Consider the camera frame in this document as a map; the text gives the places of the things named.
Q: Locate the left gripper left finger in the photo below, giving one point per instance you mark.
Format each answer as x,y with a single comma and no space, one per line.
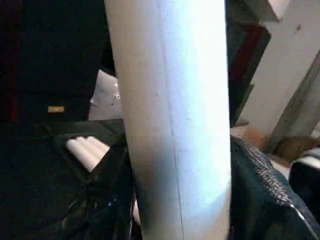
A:
107,200

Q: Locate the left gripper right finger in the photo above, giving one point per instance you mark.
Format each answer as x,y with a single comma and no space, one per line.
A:
257,200

